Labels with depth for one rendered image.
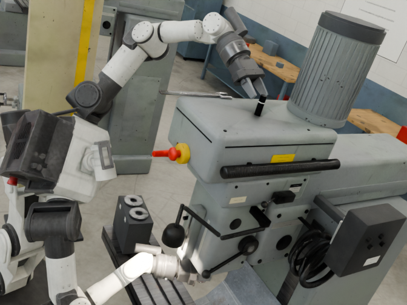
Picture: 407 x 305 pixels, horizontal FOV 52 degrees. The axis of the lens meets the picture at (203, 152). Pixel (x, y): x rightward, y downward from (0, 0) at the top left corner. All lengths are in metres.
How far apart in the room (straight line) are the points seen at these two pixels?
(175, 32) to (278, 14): 6.24
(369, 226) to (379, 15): 5.13
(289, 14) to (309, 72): 6.08
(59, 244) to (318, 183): 0.87
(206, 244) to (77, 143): 0.53
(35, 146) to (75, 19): 1.55
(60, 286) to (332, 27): 1.14
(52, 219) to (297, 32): 6.22
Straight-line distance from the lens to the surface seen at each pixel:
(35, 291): 2.35
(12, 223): 1.90
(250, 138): 1.12
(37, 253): 2.02
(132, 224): 1.95
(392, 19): 6.14
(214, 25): 1.31
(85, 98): 1.41
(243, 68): 1.25
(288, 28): 7.35
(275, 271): 1.86
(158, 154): 1.28
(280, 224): 1.46
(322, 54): 1.32
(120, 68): 1.45
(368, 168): 1.65
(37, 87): 2.87
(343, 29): 1.29
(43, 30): 2.75
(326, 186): 1.52
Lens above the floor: 2.31
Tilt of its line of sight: 27 degrees down
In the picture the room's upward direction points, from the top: 17 degrees clockwise
